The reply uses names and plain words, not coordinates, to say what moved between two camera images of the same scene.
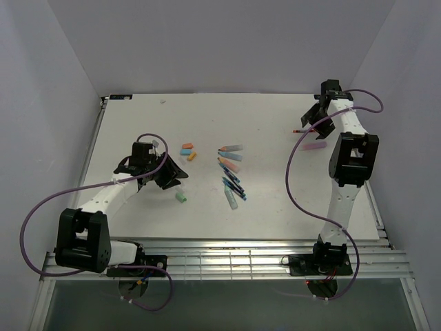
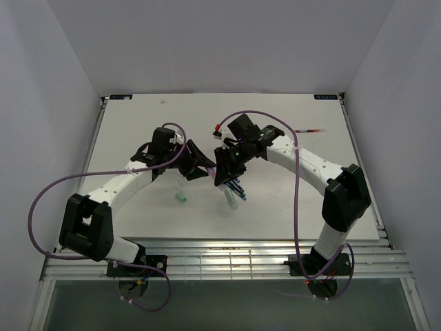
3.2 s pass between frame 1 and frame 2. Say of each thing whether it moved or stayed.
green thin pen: stayed
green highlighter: stayed
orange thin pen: stayed
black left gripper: moved
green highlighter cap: stayed
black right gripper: moved
